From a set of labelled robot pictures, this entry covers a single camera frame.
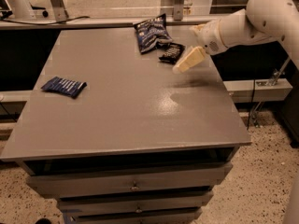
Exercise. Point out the blue snack bar wrapper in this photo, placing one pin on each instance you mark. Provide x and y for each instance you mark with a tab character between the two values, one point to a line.
63	86

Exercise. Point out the grey drawer cabinet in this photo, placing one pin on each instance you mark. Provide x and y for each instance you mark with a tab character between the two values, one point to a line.
134	113

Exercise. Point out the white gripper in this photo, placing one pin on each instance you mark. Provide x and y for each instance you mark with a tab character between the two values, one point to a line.
210	36

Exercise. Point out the blue chip bag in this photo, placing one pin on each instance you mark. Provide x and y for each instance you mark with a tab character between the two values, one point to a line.
152	33

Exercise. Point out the middle grey drawer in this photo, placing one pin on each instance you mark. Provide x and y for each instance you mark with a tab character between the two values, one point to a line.
137	202

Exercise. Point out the top grey drawer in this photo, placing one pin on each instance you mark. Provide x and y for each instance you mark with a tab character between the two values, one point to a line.
126	181

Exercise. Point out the grey metal rail beam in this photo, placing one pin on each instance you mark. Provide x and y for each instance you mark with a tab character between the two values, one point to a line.
95	23

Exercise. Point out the bottom grey drawer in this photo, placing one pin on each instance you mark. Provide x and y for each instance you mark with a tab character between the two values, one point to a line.
166	216

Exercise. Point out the metal support bracket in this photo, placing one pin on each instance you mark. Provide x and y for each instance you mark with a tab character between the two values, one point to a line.
178	10

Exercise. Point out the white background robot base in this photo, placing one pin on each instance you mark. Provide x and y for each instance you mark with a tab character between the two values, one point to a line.
21	9

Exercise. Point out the black rxbar chocolate wrapper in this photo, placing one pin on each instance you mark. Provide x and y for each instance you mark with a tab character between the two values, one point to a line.
172	53

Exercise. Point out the grey drawer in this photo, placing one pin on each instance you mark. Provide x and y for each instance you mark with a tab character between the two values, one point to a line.
166	216
137	202
126	181

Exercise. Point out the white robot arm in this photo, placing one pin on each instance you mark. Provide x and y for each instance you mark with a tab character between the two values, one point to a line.
263	186

